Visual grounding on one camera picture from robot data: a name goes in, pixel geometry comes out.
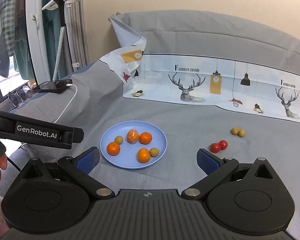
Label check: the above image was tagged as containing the plaid shirt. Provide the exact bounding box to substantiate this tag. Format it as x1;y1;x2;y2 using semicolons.
0;0;18;75

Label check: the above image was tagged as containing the black cable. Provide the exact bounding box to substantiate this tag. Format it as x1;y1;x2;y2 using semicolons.
7;156;22;172

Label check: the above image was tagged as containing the black smartphone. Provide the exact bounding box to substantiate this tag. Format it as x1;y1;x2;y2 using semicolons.
31;79;73;94

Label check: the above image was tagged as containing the plastic-wrapped orange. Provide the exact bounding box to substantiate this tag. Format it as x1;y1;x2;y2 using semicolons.
126;129;140;145

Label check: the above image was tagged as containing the blue round plate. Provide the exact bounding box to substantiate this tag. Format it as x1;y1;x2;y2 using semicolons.
100;121;168;170

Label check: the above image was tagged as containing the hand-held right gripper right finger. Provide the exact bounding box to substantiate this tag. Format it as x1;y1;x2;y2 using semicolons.
182;148;278;200

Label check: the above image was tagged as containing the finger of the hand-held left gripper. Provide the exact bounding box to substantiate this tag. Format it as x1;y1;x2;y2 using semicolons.
72;127;85;143

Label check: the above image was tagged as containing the grey shoe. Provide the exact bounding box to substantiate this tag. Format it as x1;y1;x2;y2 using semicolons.
8;91;22;107
17;85;33;99

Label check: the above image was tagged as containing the white charging cable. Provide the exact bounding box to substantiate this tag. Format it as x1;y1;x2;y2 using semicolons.
52;83;78;124

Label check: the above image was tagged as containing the deer-print bed sheet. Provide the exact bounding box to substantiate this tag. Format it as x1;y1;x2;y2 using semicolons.
99;11;300;125

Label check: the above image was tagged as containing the white window frame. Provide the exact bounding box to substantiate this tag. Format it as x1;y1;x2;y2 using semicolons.
25;0;50;85

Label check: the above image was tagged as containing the small orange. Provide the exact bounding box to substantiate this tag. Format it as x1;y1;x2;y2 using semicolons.
139;132;153;145
137;148;151;163
107;142;121;156

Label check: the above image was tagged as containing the dark green garment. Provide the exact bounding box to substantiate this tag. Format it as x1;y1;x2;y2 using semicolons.
14;5;65;80

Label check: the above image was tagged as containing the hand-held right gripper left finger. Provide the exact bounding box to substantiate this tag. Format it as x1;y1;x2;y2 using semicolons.
20;146;115;201

